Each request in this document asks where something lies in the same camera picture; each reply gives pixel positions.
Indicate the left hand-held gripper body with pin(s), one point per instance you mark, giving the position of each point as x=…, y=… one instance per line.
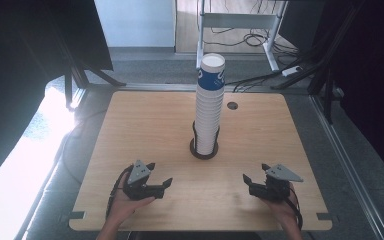
x=139, y=173

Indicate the stack of paper cups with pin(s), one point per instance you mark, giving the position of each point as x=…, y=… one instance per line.
x=209, y=110

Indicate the white power strip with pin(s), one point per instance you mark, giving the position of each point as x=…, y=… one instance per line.
x=292, y=70

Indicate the dark curtain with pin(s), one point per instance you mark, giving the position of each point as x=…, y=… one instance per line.
x=20, y=83
x=373, y=83

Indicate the aluminium floor rail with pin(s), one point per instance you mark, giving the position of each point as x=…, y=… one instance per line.
x=346, y=166

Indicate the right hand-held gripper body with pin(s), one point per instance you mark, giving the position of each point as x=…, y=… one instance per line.
x=278, y=186

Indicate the white metal desk frame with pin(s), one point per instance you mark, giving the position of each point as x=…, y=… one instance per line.
x=236, y=20

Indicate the person's right hand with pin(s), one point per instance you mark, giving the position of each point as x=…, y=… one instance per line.
x=285, y=211

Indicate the black cup holder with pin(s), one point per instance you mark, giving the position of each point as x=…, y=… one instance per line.
x=204, y=156

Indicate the black slanted stand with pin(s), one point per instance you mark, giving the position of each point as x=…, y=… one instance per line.
x=326, y=60

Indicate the black tripod stand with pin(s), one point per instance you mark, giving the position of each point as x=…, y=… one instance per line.
x=80, y=71

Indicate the person's left hand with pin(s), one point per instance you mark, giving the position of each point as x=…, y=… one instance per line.
x=121, y=206

